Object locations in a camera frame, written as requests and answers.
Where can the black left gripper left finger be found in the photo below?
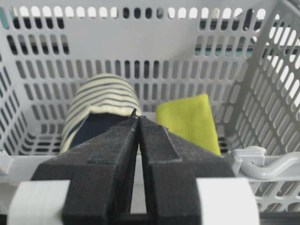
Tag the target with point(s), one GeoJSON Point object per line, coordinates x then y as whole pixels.
{"type": "Point", "coordinates": [101, 174]}

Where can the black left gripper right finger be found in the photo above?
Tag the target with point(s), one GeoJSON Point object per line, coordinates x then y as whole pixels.
{"type": "Point", "coordinates": [170, 166]}

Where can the yellow green cloth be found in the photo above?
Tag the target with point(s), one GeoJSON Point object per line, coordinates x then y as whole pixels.
{"type": "Point", "coordinates": [192, 119]}

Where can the striped cream navy cloth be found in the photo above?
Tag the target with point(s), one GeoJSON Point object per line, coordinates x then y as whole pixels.
{"type": "Point", "coordinates": [103, 93]}

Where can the grey plastic shopping basket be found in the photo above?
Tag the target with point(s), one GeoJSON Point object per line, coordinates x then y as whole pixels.
{"type": "Point", "coordinates": [244, 54]}

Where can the grey basket handle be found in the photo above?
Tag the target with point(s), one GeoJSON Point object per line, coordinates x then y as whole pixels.
{"type": "Point", "coordinates": [253, 163]}

